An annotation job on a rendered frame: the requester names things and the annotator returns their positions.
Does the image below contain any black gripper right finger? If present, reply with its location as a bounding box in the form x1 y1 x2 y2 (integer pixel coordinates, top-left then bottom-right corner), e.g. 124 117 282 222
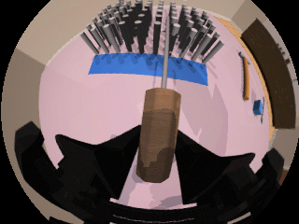
175 131 257 205

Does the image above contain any blue flat strip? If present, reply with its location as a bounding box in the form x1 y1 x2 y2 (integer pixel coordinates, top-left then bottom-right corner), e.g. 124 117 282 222
89 52 208 86

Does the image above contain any hammer with orange handle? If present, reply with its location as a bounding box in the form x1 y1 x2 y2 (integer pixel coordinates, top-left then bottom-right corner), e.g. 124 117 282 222
239 52 250 101

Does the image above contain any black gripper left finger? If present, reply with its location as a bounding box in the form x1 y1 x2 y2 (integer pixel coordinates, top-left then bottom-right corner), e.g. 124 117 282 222
55 124 141 201

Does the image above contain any blue cube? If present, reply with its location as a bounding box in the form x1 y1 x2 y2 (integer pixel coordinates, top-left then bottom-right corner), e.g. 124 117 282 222
253 100 263 116

